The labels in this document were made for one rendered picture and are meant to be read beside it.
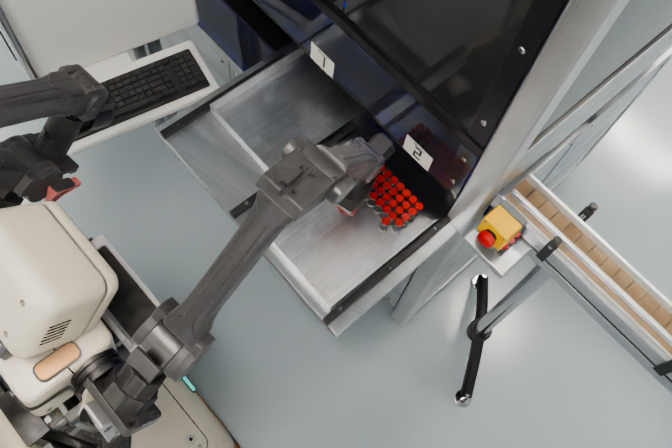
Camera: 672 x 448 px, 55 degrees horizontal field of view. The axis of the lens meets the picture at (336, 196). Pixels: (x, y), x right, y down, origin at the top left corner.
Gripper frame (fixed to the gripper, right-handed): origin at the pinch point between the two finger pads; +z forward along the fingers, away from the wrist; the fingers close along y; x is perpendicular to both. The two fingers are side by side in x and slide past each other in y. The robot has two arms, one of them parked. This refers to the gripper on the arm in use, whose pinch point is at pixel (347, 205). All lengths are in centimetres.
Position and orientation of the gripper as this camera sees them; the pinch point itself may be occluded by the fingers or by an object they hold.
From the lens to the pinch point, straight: 155.1
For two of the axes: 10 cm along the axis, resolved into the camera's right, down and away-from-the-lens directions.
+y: 5.6, -7.2, 4.0
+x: -8.2, -5.4, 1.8
